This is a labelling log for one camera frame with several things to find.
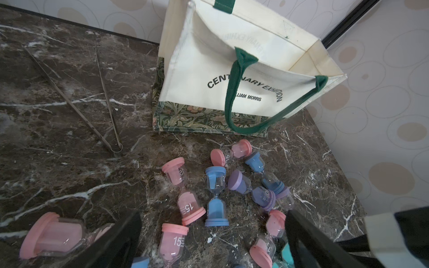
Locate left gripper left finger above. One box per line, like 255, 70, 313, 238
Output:
65, 211, 142, 268

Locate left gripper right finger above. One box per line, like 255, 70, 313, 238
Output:
285, 210, 364, 268

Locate purple hourglass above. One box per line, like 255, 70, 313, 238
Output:
227, 170, 276, 212

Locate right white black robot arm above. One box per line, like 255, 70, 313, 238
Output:
337, 207, 429, 268

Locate teal hourglass middle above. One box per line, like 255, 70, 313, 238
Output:
272, 243, 295, 268

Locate blue hourglass left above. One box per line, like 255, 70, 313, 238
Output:
131, 256, 150, 268

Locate blue hourglass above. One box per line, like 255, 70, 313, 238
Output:
245, 151, 290, 199
131, 256, 150, 268
204, 166, 229, 227

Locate pink hourglass right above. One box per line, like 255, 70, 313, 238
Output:
249, 209, 286, 268

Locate pink hourglass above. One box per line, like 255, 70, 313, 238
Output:
19, 212, 114, 260
249, 209, 286, 268
159, 223, 189, 268
162, 157, 206, 226
210, 139, 252, 167

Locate pink hourglass lower left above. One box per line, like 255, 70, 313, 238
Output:
159, 223, 189, 268

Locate pink hourglass far left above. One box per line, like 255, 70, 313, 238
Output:
19, 212, 114, 260

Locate pink hourglass upper middle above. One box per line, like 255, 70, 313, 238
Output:
162, 157, 206, 226

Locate blue hourglass centre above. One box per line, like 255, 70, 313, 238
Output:
204, 166, 229, 227

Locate blue hourglass right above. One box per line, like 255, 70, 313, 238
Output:
245, 151, 290, 199

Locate pink hourglass top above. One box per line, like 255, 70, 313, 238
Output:
210, 139, 252, 167

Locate cream canvas tote bag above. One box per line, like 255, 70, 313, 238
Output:
153, 1, 347, 137

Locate metal tongs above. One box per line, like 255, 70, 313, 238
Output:
23, 48, 124, 157

